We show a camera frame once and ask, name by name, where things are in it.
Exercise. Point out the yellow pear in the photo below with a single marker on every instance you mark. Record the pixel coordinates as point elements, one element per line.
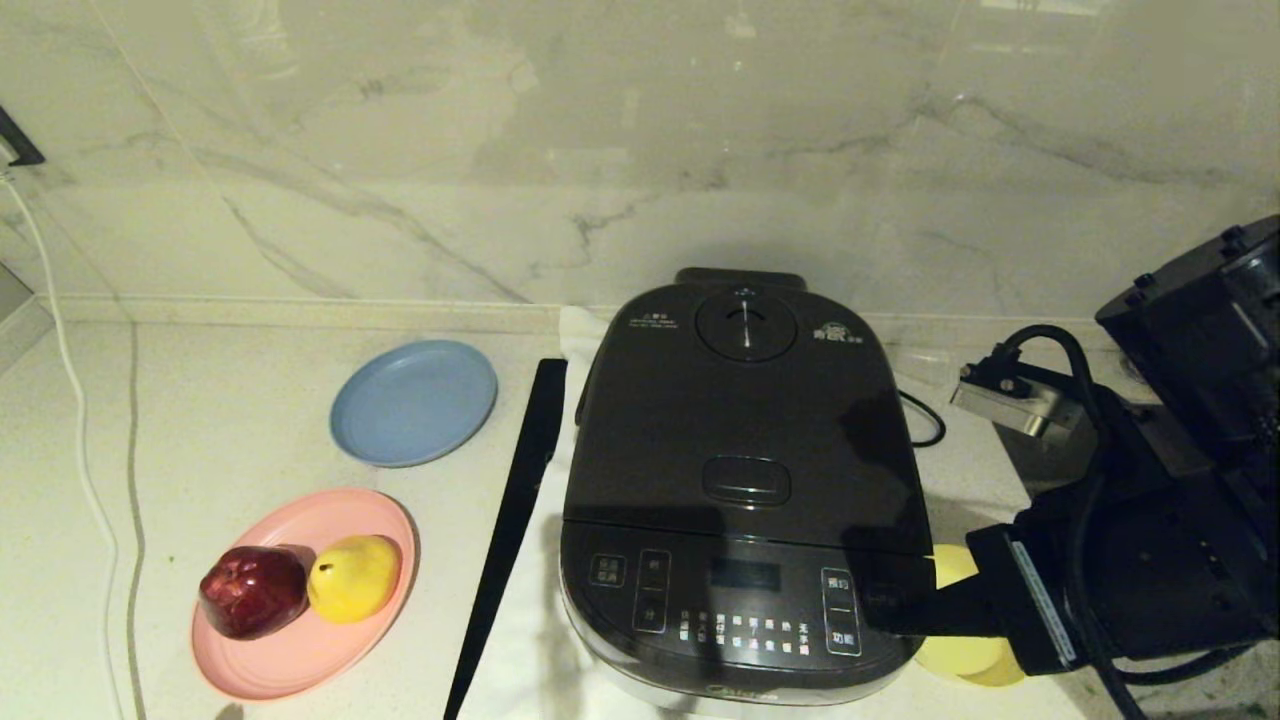
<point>355,578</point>

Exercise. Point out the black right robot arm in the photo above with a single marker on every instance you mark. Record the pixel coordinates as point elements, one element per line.
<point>1170,500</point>

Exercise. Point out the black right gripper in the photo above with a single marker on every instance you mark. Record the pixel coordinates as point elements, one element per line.
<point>1020,600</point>

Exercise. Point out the blue plate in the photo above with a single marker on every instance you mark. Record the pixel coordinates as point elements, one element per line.
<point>415,400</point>

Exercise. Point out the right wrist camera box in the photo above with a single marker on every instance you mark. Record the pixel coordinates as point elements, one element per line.
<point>1015,400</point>

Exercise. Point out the black flat strip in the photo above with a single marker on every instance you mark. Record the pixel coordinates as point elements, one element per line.
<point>510,530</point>

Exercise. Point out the black wall socket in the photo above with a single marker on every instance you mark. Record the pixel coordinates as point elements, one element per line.
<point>15,140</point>

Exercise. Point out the pink plate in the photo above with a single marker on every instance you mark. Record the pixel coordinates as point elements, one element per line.
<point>300,660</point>

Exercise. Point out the red apple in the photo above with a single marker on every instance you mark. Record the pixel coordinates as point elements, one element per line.
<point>250,590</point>

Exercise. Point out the yellow bowl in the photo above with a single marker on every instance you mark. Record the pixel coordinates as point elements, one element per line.
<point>955,655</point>

